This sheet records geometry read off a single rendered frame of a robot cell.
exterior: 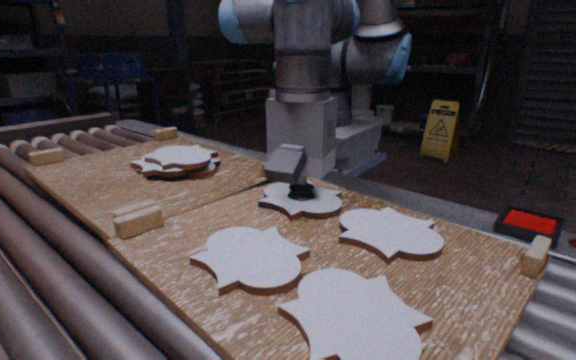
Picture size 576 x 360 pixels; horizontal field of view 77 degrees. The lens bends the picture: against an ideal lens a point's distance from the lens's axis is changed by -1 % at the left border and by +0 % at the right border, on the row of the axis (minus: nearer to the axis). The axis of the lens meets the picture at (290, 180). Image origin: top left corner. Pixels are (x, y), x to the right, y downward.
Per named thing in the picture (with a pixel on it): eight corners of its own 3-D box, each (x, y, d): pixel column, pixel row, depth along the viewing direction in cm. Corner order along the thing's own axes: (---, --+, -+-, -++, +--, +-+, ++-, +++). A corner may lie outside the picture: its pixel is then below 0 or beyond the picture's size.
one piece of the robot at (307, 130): (241, 74, 44) (247, 198, 50) (310, 77, 41) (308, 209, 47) (282, 68, 54) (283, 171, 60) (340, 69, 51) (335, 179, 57)
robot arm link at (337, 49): (311, 82, 103) (311, 30, 98) (358, 83, 98) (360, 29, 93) (294, 87, 93) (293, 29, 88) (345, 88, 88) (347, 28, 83)
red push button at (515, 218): (508, 217, 56) (510, 208, 56) (554, 228, 53) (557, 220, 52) (499, 231, 52) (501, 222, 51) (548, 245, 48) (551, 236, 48)
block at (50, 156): (62, 159, 77) (60, 146, 76) (65, 161, 76) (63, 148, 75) (30, 166, 73) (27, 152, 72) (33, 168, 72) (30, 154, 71)
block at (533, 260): (531, 253, 43) (536, 232, 42) (549, 259, 42) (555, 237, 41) (517, 274, 39) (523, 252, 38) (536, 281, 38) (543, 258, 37)
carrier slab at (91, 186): (179, 141, 97) (178, 135, 96) (293, 177, 71) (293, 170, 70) (26, 174, 73) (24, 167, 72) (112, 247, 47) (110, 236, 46)
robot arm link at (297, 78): (320, 56, 44) (261, 56, 47) (319, 95, 46) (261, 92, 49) (338, 55, 50) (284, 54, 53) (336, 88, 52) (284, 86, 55)
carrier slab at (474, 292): (296, 180, 70) (296, 172, 69) (548, 266, 43) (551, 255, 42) (108, 250, 46) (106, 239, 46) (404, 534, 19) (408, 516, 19)
